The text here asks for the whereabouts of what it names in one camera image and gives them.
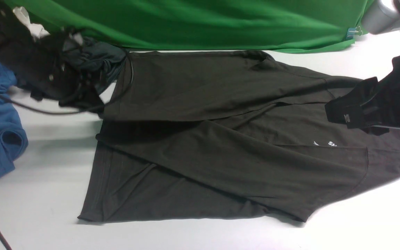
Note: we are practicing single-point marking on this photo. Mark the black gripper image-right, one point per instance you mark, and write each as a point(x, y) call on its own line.
point(383, 98)

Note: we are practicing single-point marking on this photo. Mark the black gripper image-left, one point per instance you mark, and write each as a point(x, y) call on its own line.
point(67, 79)

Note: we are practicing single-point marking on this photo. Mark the dark gray long-sleeve top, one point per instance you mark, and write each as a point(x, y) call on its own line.
point(228, 135)

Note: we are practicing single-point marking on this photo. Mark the white crumpled garment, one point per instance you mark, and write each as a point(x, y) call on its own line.
point(36, 30)

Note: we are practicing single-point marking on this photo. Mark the dark teal crumpled garment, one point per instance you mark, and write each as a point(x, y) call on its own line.
point(96, 56)

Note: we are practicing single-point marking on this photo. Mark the blue binder clip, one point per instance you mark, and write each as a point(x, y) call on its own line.
point(352, 32)

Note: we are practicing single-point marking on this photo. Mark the green backdrop cloth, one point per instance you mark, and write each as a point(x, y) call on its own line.
point(289, 26)

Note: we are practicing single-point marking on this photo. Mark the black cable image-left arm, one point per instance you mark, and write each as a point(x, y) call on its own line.
point(23, 106)

